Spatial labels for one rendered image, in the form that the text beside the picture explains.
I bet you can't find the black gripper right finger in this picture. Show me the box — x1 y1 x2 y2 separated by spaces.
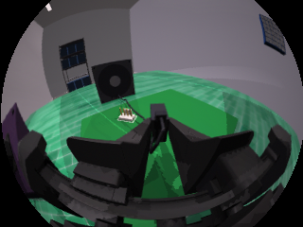
168 117 255 194

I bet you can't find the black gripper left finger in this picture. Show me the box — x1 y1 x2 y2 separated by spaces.
67 117 152 197

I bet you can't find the black cable with plug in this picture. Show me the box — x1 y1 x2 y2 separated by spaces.
119 95 169 154

